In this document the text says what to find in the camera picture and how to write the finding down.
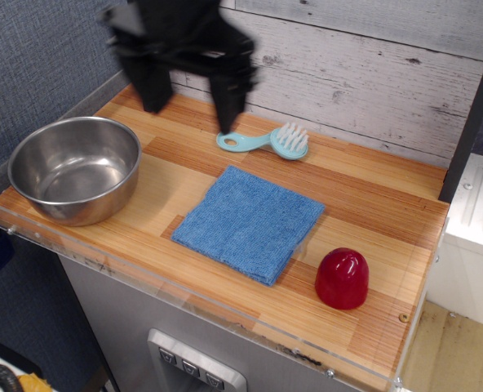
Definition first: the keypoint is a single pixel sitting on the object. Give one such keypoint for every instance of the red plastic dome cup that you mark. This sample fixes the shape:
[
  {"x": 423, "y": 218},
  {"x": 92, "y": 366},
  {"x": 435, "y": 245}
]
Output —
[{"x": 342, "y": 279}]

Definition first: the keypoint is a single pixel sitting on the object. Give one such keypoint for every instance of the silver button control panel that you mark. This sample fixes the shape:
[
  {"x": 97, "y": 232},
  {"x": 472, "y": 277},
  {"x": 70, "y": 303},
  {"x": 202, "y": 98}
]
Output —
[{"x": 214, "y": 375}]

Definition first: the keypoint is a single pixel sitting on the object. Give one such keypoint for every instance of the dark right frame post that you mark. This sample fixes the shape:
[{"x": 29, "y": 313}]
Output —
[{"x": 464, "y": 147}]

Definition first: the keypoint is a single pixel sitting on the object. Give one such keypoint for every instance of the clear acrylic edge guard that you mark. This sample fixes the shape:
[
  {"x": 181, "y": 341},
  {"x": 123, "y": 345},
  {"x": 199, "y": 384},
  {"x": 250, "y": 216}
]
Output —
[{"x": 362, "y": 348}]

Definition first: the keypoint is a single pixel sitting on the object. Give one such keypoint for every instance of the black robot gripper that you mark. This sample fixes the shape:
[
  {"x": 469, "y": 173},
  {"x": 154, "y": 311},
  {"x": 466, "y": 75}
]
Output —
[{"x": 153, "y": 37}]

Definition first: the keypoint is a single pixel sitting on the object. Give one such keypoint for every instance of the light blue dish brush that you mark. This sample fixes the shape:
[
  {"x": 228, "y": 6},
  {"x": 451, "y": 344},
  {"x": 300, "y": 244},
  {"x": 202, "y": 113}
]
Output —
[{"x": 289, "y": 141}]

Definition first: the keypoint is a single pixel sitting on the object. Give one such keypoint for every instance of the white metal side cabinet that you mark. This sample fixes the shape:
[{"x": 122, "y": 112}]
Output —
[{"x": 456, "y": 279}]

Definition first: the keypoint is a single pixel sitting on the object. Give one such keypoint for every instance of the blue cloth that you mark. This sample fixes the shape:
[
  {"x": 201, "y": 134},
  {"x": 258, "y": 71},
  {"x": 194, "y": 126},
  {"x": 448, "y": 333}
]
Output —
[{"x": 249, "y": 224}]

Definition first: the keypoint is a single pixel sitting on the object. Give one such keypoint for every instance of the stainless steel bowl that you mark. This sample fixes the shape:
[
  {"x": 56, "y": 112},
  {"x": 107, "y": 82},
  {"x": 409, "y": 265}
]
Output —
[{"x": 78, "y": 171}]

